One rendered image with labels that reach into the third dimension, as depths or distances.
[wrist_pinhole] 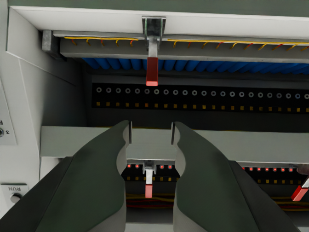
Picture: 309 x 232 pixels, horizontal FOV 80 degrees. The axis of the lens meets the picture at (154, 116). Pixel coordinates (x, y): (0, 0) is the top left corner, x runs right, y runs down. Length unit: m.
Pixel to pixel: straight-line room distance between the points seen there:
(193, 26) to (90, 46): 0.15
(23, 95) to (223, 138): 0.28
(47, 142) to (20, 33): 0.14
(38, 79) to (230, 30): 0.27
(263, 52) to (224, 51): 0.06
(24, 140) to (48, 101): 0.07
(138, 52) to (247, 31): 0.15
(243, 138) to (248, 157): 0.03
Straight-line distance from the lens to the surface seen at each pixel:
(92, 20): 0.26
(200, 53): 0.29
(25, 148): 0.32
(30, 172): 0.34
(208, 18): 0.25
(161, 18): 0.24
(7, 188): 0.38
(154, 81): 0.19
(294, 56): 0.35
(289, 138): 0.34
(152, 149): 0.28
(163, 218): 0.49
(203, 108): 0.41
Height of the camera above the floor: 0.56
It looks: 20 degrees up
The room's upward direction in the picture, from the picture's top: 178 degrees counter-clockwise
